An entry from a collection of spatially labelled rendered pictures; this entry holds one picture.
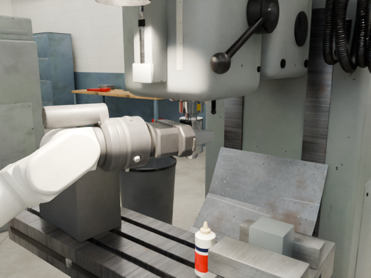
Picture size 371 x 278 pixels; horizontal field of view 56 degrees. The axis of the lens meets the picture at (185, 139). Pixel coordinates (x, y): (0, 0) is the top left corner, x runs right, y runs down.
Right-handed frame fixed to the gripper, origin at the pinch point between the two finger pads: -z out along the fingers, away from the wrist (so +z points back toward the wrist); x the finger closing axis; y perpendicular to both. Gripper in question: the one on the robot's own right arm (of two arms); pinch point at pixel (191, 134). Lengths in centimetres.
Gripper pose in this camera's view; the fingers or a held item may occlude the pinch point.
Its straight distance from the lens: 66.4
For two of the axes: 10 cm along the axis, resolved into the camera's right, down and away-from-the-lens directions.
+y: -0.1, 9.8, 2.1
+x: -5.5, -1.8, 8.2
